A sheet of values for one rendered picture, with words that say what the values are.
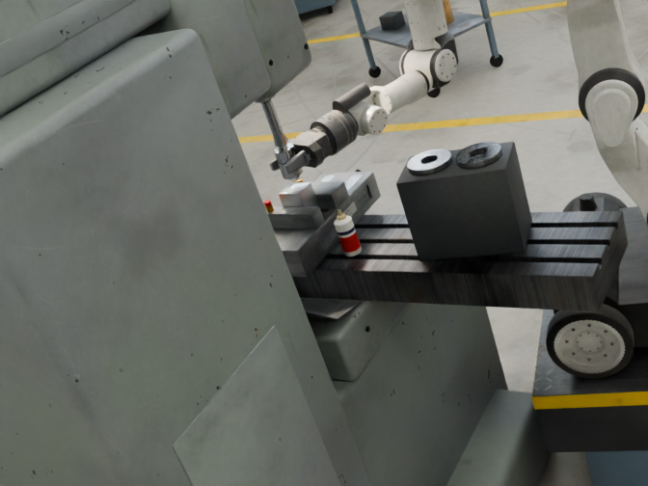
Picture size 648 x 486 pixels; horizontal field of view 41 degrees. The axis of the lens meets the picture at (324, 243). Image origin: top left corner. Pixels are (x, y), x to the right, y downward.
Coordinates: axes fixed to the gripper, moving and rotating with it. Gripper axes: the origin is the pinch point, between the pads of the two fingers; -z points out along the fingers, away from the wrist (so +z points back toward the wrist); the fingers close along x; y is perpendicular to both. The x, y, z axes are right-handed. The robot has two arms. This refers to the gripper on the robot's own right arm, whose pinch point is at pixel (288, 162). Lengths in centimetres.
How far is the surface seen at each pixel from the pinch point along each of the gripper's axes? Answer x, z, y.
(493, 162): 46.7, 13.1, 1.9
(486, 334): 4, 39, 76
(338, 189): 4.8, 7.0, 10.4
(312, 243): 8.6, -7.1, 15.4
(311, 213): 7.6, -3.9, 9.8
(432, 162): 35.2, 8.7, 0.8
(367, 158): -191, 173, 114
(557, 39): -178, 333, 115
